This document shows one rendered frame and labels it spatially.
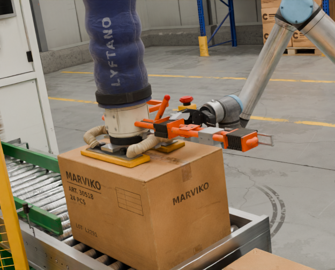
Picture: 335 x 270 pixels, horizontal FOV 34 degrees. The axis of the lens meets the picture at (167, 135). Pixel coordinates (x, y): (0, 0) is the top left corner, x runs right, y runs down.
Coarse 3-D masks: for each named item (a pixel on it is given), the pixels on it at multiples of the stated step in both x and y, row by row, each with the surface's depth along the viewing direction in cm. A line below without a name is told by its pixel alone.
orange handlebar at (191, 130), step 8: (152, 104) 246; (160, 104) 235; (168, 104) 239; (104, 120) 227; (144, 120) 214; (152, 120) 211; (152, 128) 204; (176, 128) 195; (184, 128) 192; (192, 128) 191; (200, 128) 191; (184, 136) 192; (192, 136) 189; (216, 136) 180; (248, 144) 171
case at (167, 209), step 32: (64, 160) 228; (96, 160) 218; (160, 160) 207; (192, 160) 203; (64, 192) 236; (96, 192) 215; (128, 192) 198; (160, 192) 193; (192, 192) 204; (224, 192) 217; (96, 224) 223; (128, 224) 204; (160, 224) 195; (192, 224) 207; (224, 224) 219; (128, 256) 211; (160, 256) 197
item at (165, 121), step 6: (162, 120) 204; (168, 120) 205; (180, 120) 199; (156, 126) 199; (162, 126) 197; (168, 126) 196; (174, 126) 198; (156, 132) 200; (162, 132) 199; (168, 132) 196; (168, 138) 197
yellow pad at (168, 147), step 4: (176, 140) 220; (164, 144) 218; (168, 144) 217; (172, 144) 218; (176, 144) 217; (180, 144) 218; (184, 144) 220; (152, 148) 221; (160, 148) 217; (164, 148) 215; (168, 148) 214; (172, 148) 215; (176, 148) 217; (168, 152) 214
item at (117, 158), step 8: (104, 144) 220; (80, 152) 226; (88, 152) 222; (96, 152) 220; (104, 152) 217; (112, 152) 216; (120, 152) 211; (104, 160) 214; (112, 160) 210; (120, 160) 207; (128, 160) 204; (136, 160) 204; (144, 160) 206
